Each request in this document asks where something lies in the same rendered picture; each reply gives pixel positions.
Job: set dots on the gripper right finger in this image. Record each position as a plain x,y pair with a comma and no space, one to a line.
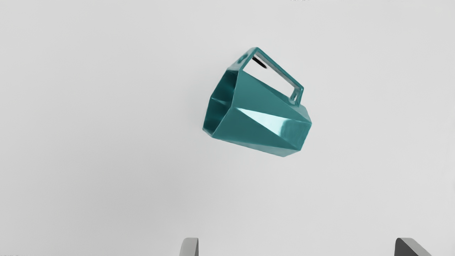
408,249

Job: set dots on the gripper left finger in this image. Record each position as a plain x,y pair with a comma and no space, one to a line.
189,248

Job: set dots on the teal faceted mug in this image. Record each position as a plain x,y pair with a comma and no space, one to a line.
259,121

